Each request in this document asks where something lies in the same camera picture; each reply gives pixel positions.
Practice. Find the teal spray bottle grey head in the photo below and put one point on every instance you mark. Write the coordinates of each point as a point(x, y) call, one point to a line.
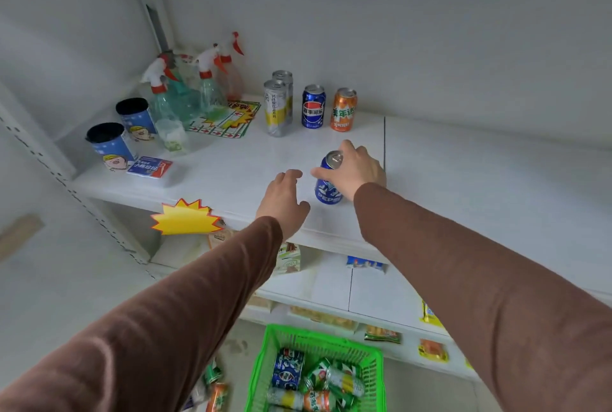
point(186, 98)

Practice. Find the pile of cans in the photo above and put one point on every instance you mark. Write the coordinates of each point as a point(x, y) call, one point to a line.
point(287, 368)

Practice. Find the yellow starburst tag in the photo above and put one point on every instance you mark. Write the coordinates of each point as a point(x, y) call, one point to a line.
point(184, 220)

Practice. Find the printed sign cards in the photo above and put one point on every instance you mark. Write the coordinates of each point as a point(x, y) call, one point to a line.
point(229, 122)

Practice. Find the pink spray bottle red trigger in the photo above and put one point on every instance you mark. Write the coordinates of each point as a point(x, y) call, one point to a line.
point(234, 84)

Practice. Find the clear plastic cup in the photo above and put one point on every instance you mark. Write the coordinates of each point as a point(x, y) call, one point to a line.
point(171, 136)

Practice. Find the person's right hand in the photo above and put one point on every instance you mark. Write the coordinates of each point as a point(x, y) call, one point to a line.
point(358, 170)

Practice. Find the blue red small box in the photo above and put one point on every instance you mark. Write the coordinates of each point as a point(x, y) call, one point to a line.
point(149, 167)

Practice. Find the green 7up can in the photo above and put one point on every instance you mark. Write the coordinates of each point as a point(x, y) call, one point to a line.
point(212, 373)

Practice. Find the green plastic basket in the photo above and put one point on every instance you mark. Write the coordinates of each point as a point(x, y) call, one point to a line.
point(380, 388)

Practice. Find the person's left hand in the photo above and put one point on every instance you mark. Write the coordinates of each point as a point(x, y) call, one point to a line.
point(282, 199)

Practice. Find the green white snack box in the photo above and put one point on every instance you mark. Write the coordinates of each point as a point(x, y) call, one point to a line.
point(289, 258)

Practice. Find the person's right forearm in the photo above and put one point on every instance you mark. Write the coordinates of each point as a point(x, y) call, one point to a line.
point(478, 301)

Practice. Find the person's left forearm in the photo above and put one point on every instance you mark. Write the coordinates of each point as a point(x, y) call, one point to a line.
point(143, 330)

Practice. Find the blue cartoon paper cup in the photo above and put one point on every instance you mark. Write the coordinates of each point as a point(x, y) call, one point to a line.
point(112, 146)
point(138, 122)

